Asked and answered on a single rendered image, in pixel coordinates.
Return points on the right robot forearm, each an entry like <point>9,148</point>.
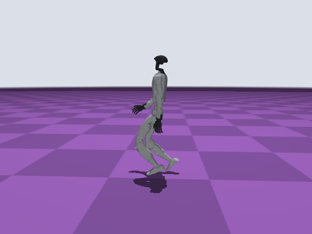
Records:
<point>149,104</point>

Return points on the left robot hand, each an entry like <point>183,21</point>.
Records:
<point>158,125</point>

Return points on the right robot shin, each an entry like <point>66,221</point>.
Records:
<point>160,152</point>

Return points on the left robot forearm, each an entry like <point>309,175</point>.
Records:
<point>159,106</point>

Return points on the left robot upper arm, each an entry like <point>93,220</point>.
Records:
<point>158,83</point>

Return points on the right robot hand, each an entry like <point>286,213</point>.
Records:
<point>138,108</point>

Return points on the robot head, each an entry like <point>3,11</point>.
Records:
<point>160,60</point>

